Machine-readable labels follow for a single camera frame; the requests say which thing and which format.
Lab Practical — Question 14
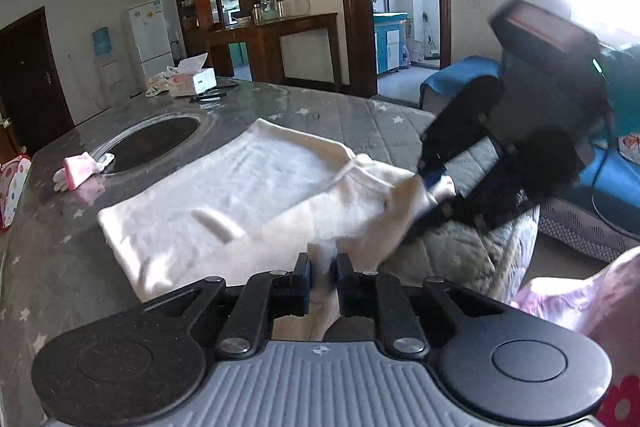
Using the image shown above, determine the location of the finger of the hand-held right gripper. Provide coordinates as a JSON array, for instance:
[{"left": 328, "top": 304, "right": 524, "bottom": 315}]
[
  {"left": 399, "top": 193, "right": 532, "bottom": 249},
  {"left": 418, "top": 75, "right": 507, "bottom": 184}
]

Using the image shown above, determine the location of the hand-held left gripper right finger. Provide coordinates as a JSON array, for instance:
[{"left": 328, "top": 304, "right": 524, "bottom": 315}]
[{"left": 336, "top": 252, "right": 507, "bottom": 358}]

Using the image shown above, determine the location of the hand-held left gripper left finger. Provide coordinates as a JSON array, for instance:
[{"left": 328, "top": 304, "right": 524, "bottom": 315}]
[{"left": 141, "top": 252, "right": 312, "bottom": 359}]

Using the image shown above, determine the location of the cream white garment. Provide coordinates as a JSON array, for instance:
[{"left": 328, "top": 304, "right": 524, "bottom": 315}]
[{"left": 97, "top": 117, "right": 458, "bottom": 343}]

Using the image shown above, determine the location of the blue sofa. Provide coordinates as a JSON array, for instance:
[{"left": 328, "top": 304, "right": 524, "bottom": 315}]
[{"left": 418, "top": 55, "right": 640, "bottom": 264}]

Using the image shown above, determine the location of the mop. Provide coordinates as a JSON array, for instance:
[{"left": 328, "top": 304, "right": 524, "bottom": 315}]
[{"left": 421, "top": 11, "right": 442, "bottom": 61}]

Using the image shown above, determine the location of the blue floor cabinet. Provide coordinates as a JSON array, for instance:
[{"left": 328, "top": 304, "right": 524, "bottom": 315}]
[{"left": 373, "top": 11, "right": 409, "bottom": 76}]

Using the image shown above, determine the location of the person's pink floral clothing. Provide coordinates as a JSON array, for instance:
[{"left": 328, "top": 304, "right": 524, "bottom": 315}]
[{"left": 509, "top": 246, "right": 640, "bottom": 427}]

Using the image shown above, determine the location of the wooden sideboard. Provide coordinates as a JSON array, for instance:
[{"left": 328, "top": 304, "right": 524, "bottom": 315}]
[{"left": 206, "top": 12, "right": 344, "bottom": 94}]

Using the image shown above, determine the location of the round black table hotplate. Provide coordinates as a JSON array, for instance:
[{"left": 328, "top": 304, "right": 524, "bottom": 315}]
[{"left": 92, "top": 114, "right": 204, "bottom": 173}]

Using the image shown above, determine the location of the pink white tissue box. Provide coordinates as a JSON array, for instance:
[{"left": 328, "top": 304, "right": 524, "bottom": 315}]
[{"left": 168, "top": 55, "right": 217, "bottom": 98}]

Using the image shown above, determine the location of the crumpled pale wrapper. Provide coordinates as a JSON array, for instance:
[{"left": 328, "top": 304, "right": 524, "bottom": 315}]
[{"left": 145, "top": 66, "right": 174, "bottom": 97}]

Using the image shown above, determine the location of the pink and white glove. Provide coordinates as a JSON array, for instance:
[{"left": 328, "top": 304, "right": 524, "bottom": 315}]
[{"left": 52, "top": 150, "right": 116, "bottom": 193}]

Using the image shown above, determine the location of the white refrigerator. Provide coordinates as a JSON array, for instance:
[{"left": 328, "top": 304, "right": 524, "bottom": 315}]
[{"left": 127, "top": 0, "right": 174, "bottom": 80}]

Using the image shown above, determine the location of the water dispenser with blue bottle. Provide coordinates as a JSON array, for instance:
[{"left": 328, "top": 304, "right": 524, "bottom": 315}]
[{"left": 91, "top": 25, "right": 124, "bottom": 108}]

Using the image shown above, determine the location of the polka dot bag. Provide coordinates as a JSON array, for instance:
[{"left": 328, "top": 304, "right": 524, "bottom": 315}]
[{"left": 0, "top": 155, "right": 32, "bottom": 231}]

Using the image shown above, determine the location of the dark wooden door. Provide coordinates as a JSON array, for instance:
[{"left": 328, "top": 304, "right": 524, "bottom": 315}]
[{"left": 0, "top": 6, "right": 76, "bottom": 154}]

